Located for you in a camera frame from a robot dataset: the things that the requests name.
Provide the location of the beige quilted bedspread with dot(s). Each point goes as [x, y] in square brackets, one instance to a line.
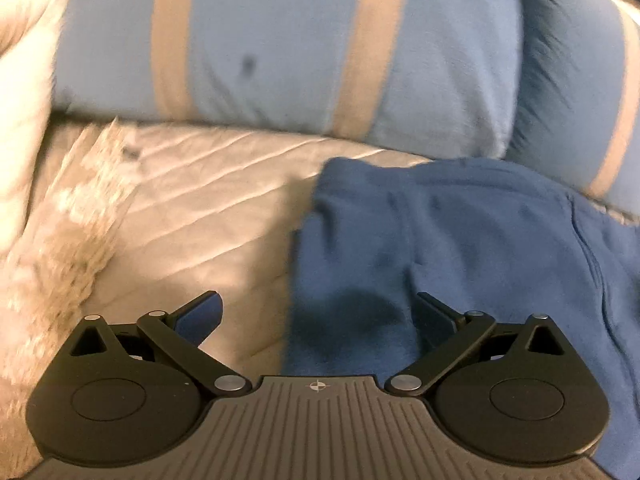
[215, 200]

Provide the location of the blue grey-striped pillow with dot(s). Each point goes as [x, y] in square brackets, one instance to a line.
[580, 80]
[280, 45]

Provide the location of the blue fleece garment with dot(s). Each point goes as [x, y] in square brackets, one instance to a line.
[490, 240]

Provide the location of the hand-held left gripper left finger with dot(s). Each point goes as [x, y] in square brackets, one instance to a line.
[202, 317]

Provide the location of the beige floral blanket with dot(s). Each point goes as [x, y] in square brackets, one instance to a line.
[55, 240]

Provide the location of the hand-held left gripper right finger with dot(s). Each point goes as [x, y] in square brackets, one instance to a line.
[434, 321]

